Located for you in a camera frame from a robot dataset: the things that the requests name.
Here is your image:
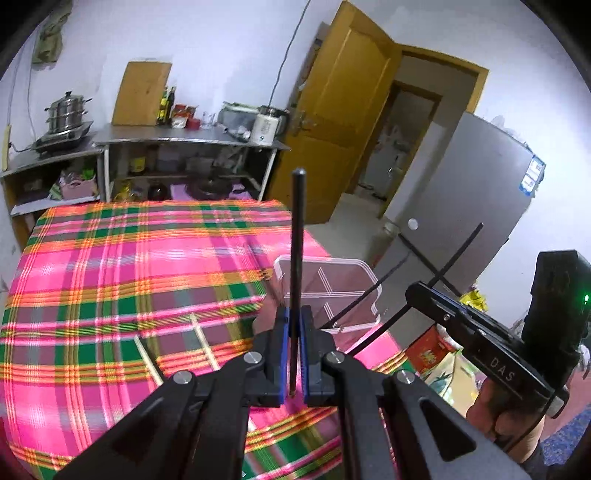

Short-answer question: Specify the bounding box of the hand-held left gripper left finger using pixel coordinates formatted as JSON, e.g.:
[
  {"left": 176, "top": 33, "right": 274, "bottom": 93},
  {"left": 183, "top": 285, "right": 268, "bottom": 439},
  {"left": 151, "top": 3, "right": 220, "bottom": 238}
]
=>
[{"left": 55, "top": 305, "right": 293, "bottom": 480}]

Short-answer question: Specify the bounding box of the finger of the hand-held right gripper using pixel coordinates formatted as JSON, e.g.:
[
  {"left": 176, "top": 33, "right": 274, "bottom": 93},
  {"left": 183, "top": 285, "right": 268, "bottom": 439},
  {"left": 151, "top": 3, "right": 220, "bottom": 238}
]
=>
[
  {"left": 404, "top": 282, "right": 491, "bottom": 352},
  {"left": 462, "top": 301, "right": 526, "bottom": 345}
]

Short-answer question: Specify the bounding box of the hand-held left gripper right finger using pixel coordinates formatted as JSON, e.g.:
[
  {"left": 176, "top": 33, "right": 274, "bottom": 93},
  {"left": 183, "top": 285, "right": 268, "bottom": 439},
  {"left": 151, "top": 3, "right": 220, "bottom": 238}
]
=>
[{"left": 299, "top": 305, "right": 532, "bottom": 480}]

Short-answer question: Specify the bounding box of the black chopstick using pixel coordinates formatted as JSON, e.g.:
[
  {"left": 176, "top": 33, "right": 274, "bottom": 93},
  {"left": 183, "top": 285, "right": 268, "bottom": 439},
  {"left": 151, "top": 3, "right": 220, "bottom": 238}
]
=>
[
  {"left": 344, "top": 223, "right": 485, "bottom": 358},
  {"left": 318, "top": 256, "right": 411, "bottom": 333},
  {"left": 287, "top": 167, "right": 307, "bottom": 400}
]

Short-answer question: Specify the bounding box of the light wooden chopstick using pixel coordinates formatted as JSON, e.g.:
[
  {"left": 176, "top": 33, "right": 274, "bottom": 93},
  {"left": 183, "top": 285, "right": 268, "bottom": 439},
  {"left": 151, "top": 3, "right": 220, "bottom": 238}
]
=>
[
  {"left": 133, "top": 336, "right": 165, "bottom": 386},
  {"left": 189, "top": 313, "right": 222, "bottom": 371}
]

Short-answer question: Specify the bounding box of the pink utensil basket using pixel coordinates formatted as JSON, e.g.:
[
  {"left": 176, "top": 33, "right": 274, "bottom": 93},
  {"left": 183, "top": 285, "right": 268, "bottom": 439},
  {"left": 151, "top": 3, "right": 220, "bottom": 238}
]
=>
[{"left": 272, "top": 257, "right": 384, "bottom": 334}]

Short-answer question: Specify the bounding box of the person's right hand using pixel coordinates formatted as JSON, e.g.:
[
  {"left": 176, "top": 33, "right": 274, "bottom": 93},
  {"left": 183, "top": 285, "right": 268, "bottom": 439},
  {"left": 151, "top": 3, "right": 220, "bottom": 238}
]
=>
[{"left": 465, "top": 376, "right": 546, "bottom": 464}]

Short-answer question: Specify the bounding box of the yellow snack bag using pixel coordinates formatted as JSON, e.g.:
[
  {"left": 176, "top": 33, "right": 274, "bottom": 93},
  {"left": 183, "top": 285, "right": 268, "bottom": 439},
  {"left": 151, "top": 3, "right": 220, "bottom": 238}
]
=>
[{"left": 459, "top": 288, "right": 488, "bottom": 312}]

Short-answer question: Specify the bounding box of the red box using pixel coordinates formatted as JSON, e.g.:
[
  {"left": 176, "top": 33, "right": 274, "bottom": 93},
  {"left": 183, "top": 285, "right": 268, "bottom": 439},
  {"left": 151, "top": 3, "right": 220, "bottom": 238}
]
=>
[{"left": 405, "top": 325, "right": 451, "bottom": 372}]

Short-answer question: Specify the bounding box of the printed cardboard box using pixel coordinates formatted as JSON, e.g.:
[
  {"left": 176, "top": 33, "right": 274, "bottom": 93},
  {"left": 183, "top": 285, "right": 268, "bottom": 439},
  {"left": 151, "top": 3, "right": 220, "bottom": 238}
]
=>
[{"left": 422, "top": 348, "right": 483, "bottom": 411}]

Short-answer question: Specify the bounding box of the blue patterned cloth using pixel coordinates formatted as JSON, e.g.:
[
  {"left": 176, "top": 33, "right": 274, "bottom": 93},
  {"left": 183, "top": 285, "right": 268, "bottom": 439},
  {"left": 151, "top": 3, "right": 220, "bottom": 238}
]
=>
[{"left": 538, "top": 411, "right": 591, "bottom": 480}]

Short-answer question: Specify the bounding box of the silver refrigerator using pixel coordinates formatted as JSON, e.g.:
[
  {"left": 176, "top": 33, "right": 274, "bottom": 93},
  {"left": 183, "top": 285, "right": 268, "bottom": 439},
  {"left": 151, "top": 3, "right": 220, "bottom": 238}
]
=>
[{"left": 369, "top": 111, "right": 548, "bottom": 296}]

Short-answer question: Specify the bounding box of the dark wok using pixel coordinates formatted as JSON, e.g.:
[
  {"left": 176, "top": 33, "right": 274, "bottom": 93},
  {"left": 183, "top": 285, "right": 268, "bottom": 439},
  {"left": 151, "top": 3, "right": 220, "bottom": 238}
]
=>
[{"left": 187, "top": 178, "right": 234, "bottom": 197}]

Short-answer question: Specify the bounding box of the pink green plaid tablecloth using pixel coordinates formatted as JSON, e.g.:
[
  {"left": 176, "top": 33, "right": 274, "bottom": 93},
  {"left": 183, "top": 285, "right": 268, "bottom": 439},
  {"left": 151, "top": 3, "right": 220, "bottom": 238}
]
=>
[{"left": 0, "top": 199, "right": 416, "bottom": 480}]

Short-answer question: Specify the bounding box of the yellow wooden door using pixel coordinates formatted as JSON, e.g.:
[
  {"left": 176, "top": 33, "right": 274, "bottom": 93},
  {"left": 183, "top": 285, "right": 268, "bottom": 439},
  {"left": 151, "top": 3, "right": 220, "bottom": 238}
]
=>
[{"left": 265, "top": 0, "right": 402, "bottom": 225}]

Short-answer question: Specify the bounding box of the white electric kettle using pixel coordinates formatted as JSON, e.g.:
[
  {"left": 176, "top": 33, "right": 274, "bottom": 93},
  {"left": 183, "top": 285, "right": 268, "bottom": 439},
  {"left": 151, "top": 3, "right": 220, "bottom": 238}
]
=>
[{"left": 249, "top": 105, "right": 291, "bottom": 147}]

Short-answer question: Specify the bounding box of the grey dish container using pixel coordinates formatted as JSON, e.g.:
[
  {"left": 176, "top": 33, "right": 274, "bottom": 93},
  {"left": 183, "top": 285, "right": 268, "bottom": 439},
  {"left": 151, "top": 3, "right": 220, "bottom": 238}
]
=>
[{"left": 217, "top": 102, "right": 259, "bottom": 139}]

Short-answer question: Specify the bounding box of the steel kitchen table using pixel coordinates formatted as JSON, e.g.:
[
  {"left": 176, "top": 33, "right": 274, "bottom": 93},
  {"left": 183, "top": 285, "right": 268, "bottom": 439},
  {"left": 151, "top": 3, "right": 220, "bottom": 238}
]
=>
[{"left": 92, "top": 122, "right": 293, "bottom": 204}]

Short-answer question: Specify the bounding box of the small pink basket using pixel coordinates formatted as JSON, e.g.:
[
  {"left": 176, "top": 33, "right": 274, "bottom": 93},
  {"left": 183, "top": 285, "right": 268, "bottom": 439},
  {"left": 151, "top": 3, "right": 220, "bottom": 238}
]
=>
[{"left": 59, "top": 179, "right": 99, "bottom": 200}]

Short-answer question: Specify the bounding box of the wooden cutting board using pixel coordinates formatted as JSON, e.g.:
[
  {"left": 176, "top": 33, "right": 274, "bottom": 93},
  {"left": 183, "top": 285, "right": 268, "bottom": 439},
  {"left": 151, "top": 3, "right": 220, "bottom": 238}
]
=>
[{"left": 111, "top": 61, "right": 173, "bottom": 127}]

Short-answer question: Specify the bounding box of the low wooden cabinet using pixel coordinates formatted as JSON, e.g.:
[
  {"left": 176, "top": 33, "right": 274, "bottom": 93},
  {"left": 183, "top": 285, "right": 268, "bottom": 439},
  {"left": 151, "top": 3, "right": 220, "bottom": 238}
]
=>
[{"left": 0, "top": 143, "right": 105, "bottom": 245}]

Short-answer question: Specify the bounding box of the black induction cooker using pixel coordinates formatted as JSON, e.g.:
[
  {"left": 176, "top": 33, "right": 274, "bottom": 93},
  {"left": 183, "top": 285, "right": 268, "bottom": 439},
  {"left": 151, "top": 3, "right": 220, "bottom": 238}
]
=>
[{"left": 30, "top": 121, "right": 95, "bottom": 155}]

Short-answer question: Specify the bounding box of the steel steamer pot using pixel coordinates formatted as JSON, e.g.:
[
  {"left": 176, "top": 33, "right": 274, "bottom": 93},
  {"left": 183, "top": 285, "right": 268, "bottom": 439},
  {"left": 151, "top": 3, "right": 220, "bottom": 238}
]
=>
[{"left": 44, "top": 90, "right": 93, "bottom": 134}]

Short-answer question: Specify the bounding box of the green tied curtain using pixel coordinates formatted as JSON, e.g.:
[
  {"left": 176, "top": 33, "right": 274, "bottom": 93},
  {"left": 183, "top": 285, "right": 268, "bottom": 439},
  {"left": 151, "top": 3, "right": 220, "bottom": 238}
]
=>
[{"left": 30, "top": 0, "right": 75, "bottom": 65}]

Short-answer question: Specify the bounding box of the yellow door frame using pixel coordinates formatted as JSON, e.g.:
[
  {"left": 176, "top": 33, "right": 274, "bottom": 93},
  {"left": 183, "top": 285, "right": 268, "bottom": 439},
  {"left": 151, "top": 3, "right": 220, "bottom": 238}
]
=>
[{"left": 392, "top": 44, "right": 490, "bottom": 220}]

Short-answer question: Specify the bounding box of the black wall cable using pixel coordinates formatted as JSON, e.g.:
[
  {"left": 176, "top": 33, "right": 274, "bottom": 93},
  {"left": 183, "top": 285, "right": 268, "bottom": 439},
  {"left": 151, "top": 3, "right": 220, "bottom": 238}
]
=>
[{"left": 270, "top": 0, "right": 311, "bottom": 109}]

